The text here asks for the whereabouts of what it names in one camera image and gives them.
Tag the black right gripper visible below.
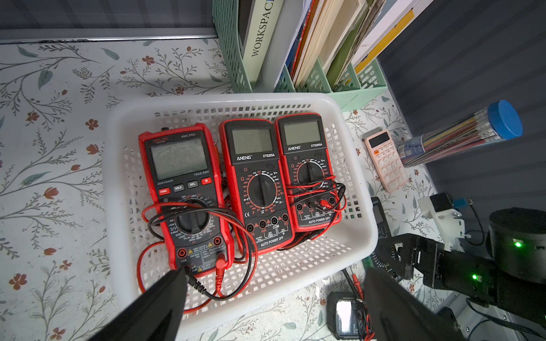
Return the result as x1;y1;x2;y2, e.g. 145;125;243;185
364;234;464;340

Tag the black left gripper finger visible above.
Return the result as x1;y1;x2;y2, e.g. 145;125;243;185
91;269;188;340

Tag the small black multimeter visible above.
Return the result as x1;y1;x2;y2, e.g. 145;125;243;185
326;269;375;341

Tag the white plastic basket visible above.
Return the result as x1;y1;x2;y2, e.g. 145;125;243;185
104;92;380;338

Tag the red ANENG multimeter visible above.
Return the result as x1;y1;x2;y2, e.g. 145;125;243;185
274;113;346;234

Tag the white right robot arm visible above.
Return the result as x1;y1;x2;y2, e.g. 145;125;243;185
364;207;545;340

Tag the pink calculator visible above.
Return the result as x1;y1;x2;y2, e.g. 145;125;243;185
364;130;408;193

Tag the blue lid pencil tube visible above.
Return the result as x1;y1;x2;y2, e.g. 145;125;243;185
398;99;523;167

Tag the green file organizer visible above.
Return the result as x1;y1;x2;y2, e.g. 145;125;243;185
211;0;436;114

